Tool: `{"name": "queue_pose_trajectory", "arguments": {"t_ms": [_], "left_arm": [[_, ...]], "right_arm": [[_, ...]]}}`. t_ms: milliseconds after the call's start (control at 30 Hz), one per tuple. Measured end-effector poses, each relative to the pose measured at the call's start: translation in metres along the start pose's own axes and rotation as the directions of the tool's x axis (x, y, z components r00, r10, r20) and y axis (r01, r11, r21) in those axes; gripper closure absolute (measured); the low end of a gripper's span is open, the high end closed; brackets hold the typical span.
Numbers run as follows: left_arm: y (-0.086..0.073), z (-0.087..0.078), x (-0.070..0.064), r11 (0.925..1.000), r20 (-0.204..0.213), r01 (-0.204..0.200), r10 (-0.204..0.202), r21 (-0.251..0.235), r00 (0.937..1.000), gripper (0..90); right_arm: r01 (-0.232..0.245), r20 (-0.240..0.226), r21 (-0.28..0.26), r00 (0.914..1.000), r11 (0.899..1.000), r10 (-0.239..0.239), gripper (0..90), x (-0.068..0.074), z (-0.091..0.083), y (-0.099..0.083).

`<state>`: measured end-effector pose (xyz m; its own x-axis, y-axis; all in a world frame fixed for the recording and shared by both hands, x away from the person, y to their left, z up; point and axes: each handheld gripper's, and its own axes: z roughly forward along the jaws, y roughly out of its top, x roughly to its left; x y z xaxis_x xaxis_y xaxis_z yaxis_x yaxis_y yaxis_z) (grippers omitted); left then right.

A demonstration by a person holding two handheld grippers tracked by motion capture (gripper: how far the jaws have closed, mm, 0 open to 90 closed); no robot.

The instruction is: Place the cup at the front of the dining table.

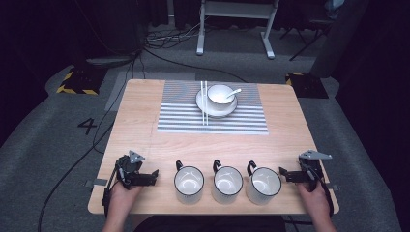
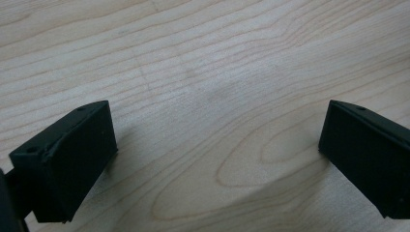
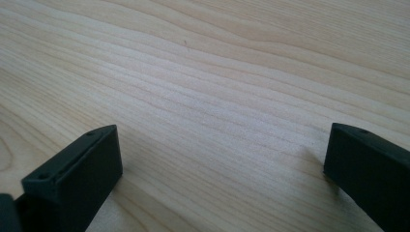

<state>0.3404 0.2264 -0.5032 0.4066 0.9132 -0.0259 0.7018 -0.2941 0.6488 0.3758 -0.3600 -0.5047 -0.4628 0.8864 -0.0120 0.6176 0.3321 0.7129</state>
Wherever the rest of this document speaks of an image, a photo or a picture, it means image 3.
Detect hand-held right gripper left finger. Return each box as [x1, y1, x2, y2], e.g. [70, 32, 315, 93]
[15, 124, 124, 232]

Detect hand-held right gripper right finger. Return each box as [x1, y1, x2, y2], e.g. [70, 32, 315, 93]
[323, 122, 410, 232]

